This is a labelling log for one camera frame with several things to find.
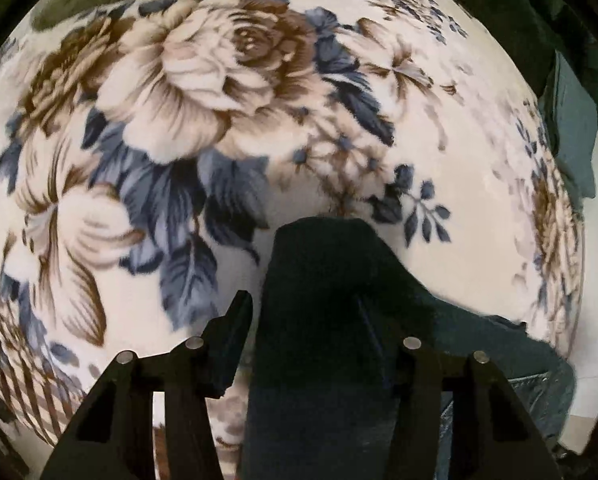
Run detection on dark blue denim jeans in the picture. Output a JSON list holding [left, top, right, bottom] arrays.
[[241, 218, 575, 479]]

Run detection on floral bed blanket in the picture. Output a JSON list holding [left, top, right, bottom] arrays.
[[0, 0, 582, 479]]

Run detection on folded light blue jeans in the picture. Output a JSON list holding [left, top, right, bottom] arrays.
[[539, 51, 598, 214]]

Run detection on dark green velvet robe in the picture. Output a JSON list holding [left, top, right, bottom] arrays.
[[456, 0, 598, 122]]

